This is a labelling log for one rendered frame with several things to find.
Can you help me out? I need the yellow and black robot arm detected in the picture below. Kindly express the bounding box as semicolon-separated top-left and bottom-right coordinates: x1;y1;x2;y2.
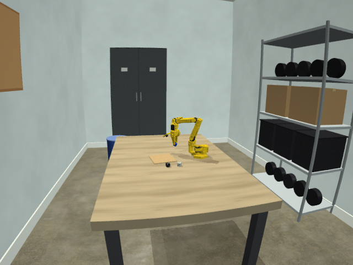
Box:
170;117;208;159

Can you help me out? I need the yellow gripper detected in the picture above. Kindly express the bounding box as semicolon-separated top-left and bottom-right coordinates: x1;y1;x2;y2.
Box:
163;130;180;145

